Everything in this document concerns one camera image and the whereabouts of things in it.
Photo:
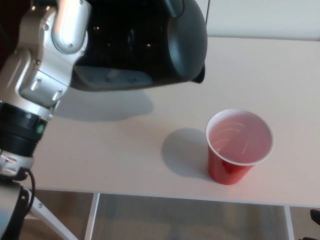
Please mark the white cabinet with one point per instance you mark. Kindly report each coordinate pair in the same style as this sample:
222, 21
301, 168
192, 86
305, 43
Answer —
262, 17

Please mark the red plastic cup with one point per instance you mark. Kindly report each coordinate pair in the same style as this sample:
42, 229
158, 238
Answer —
228, 172

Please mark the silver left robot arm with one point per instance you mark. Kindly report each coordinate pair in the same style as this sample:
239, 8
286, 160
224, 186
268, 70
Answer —
37, 67

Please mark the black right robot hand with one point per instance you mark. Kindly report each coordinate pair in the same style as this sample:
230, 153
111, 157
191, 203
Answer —
315, 216

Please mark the black electric kettle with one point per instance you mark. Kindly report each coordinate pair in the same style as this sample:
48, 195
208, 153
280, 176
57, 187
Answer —
140, 37

